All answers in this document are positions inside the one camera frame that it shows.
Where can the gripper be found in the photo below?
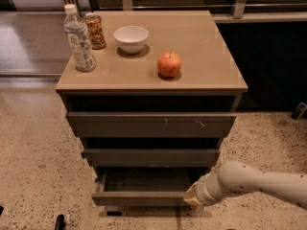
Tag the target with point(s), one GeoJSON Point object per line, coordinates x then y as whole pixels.
{"type": "Point", "coordinates": [202, 189]}

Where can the grey bottom drawer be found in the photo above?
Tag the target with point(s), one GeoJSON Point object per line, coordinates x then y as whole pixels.
{"type": "Point", "coordinates": [153, 187]}

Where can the grey drawer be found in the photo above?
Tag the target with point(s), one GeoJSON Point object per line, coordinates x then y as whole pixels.
{"type": "Point", "coordinates": [151, 157]}
{"type": "Point", "coordinates": [153, 187]}
{"type": "Point", "coordinates": [150, 125]}

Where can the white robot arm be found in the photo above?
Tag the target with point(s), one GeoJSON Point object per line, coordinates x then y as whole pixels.
{"type": "Point", "coordinates": [234, 178]}

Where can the grey drawer cabinet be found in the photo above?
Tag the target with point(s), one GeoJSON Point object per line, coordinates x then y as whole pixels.
{"type": "Point", "coordinates": [209, 80]}

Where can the grey middle drawer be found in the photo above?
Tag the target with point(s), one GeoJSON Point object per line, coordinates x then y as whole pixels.
{"type": "Point", "coordinates": [151, 157]}

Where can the grey top drawer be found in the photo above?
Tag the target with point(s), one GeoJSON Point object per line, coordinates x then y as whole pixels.
{"type": "Point", "coordinates": [150, 125]}

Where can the red apple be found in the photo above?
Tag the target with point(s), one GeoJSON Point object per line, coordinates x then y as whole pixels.
{"type": "Point", "coordinates": [169, 64]}

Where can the black object bottom left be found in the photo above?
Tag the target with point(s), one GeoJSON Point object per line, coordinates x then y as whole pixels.
{"type": "Point", "coordinates": [60, 224]}

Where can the dark object right floor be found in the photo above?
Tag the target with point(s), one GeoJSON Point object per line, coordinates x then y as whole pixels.
{"type": "Point", "coordinates": [299, 111]}

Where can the white ceramic bowl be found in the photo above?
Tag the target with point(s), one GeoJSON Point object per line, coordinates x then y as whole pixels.
{"type": "Point", "coordinates": [131, 39]}

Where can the brown patterned drink can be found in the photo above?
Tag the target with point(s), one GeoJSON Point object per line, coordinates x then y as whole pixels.
{"type": "Point", "coordinates": [94, 26]}

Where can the clear plastic water bottle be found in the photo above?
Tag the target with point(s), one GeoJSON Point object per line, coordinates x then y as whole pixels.
{"type": "Point", "coordinates": [79, 40]}

